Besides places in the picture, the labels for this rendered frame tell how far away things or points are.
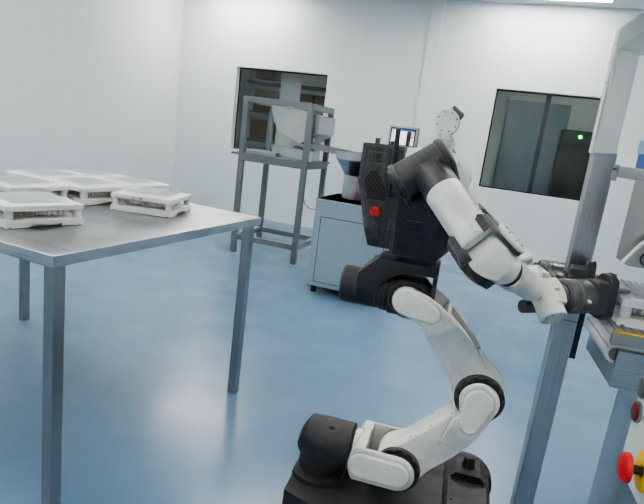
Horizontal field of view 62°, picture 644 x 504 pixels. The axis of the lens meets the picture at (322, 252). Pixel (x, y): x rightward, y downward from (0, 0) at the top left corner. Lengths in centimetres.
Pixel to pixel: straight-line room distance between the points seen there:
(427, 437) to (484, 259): 72
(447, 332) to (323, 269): 274
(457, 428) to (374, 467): 29
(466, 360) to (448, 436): 24
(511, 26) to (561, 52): 62
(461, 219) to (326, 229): 303
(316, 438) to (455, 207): 92
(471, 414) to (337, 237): 271
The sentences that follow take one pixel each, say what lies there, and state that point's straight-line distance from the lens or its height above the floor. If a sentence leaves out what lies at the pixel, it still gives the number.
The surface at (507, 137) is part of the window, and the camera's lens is 675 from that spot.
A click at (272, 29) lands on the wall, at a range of 747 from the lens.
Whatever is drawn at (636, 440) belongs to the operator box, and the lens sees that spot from 89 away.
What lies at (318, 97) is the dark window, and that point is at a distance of 721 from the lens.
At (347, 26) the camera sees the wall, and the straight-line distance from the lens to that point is 712.
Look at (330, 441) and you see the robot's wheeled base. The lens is 179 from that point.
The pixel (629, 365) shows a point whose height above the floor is 79.
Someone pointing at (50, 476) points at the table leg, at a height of 17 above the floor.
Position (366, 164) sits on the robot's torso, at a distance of 149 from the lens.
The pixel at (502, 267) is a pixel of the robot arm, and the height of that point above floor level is 103.
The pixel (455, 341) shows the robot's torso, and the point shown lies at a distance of 160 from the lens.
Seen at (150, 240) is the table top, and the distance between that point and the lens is 184.
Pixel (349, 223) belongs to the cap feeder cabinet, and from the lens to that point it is 411.
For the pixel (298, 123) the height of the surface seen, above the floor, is 131.
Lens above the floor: 126
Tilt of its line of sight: 13 degrees down
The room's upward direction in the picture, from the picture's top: 7 degrees clockwise
